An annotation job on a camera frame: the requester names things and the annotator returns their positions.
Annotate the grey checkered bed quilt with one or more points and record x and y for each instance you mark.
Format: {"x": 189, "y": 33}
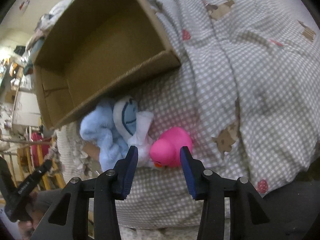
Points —
{"x": 247, "y": 90}

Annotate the pink rubber duck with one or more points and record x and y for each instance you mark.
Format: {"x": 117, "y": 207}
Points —
{"x": 166, "y": 150}

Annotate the wooden chair with red cushion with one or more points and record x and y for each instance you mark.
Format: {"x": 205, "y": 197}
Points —
{"x": 33, "y": 152}

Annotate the white smiley face sock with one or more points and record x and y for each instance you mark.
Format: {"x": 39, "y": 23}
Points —
{"x": 133, "y": 125}

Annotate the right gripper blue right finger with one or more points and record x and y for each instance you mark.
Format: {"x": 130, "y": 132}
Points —
{"x": 193, "y": 172}

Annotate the brown cardboard box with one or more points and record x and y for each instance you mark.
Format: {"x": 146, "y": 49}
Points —
{"x": 98, "y": 48}

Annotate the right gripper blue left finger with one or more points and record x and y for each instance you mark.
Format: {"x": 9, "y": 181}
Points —
{"x": 125, "y": 171}

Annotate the light blue fluffy sock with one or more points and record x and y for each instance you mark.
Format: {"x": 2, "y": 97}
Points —
{"x": 98, "y": 127}

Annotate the pink grey clothes pile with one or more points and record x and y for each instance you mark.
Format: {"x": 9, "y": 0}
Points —
{"x": 47, "y": 21}

